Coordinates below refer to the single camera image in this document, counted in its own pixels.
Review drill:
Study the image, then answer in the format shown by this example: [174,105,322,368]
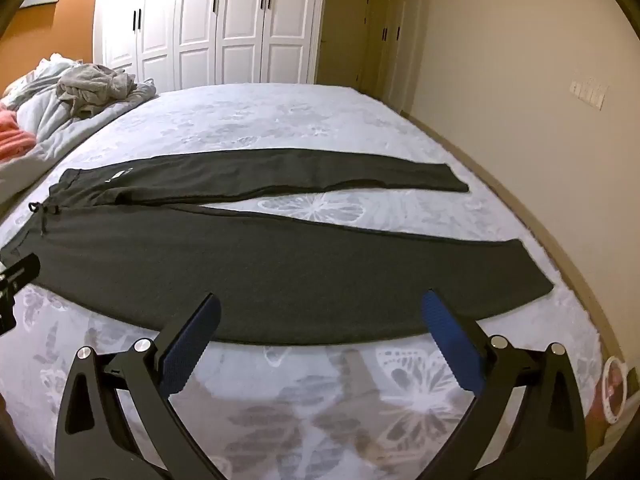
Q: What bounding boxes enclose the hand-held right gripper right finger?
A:
[415,289,588,480]

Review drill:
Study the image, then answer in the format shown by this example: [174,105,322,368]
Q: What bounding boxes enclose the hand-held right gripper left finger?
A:
[54,291,236,480]

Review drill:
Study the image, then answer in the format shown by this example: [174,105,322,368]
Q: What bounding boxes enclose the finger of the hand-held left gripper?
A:
[0,253,41,288]

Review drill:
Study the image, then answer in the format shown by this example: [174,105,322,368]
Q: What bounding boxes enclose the dark grey pants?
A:
[0,147,555,347]

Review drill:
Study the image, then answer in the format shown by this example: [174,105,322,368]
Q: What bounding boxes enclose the orange cloth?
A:
[0,107,38,163]

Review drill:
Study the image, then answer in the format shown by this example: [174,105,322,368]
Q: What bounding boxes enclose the light grey quilt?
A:
[0,52,158,211]

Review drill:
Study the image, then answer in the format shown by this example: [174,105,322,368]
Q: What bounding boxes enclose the white round object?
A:
[600,357,630,423]

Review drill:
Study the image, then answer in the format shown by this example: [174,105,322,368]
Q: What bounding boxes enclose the crumpled grey garment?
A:
[55,64,138,121]

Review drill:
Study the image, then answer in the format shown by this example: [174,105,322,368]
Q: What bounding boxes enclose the bed with butterfly sheet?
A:
[0,82,621,480]

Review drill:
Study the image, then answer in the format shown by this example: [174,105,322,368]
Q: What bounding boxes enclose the white panelled wardrobe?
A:
[92,0,331,93]

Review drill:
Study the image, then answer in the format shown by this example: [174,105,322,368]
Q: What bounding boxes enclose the brown door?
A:
[357,0,408,93]

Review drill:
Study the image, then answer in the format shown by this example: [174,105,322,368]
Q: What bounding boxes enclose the white wall switch panel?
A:
[570,77,608,108]

